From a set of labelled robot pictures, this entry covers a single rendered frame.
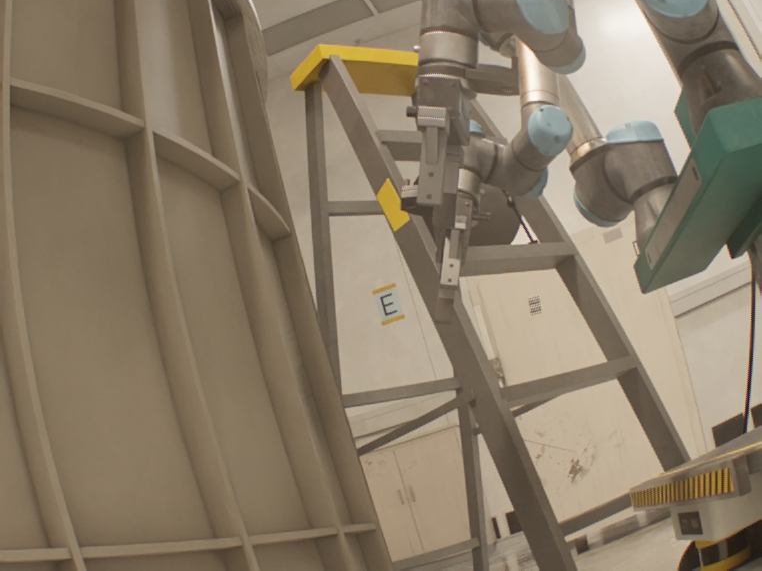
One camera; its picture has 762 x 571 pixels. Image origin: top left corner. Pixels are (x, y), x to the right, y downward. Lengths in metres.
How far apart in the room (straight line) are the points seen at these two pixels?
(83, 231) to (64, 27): 0.22
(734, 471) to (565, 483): 3.16
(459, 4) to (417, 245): 0.83
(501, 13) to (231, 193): 0.39
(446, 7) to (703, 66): 0.35
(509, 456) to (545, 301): 2.56
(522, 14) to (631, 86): 7.80
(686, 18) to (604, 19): 8.19
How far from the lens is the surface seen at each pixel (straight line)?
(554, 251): 2.03
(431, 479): 7.67
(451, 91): 1.05
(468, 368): 1.72
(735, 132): 1.05
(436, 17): 1.12
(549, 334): 4.14
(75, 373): 0.67
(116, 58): 0.89
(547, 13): 1.08
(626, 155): 1.59
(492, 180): 1.59
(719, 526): 1.15
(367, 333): 8.54
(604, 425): 4.08
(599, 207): 1.69
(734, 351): 8.21
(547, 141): 1.48
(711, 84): 1.11
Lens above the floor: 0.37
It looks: 18 degrees up
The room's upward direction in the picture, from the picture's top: 16 degrees counter-clockwise
